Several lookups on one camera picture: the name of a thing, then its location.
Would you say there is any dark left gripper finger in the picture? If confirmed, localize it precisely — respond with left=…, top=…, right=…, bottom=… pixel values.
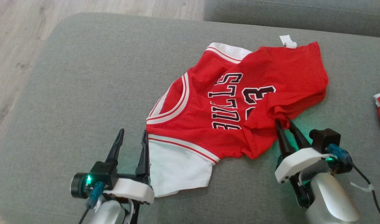
left=135, top=130, right=150, bottom=176
left=105, top=128, right=125, bottom=164

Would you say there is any small grey sofa seat cushion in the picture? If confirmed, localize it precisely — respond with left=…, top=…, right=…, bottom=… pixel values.
left=203, top=0, right=380, bottom=38

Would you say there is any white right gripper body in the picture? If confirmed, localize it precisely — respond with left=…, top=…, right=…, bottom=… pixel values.
left=274, top=147, right=330, bottom=184

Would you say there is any red basketball jersey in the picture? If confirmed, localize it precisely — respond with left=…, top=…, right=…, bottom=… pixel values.
left=146, top=35, right=329, bottom=197

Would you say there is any left blue connector black cable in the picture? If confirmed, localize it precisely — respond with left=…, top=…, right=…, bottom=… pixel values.
left=79, top=181, right=106, bottom=224

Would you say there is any large grey sofa seat cushion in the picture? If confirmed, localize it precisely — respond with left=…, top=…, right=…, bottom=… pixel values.
left=0, top=12, right=380, bottom=224

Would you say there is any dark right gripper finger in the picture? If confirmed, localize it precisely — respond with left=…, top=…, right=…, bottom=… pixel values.
left=288, top=118, right=312, bottom=150
left=275, top=119, right=295, bottom=156

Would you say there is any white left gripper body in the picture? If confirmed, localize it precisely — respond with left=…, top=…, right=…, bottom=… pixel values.
left=103, top=174, right=155, bottom=205

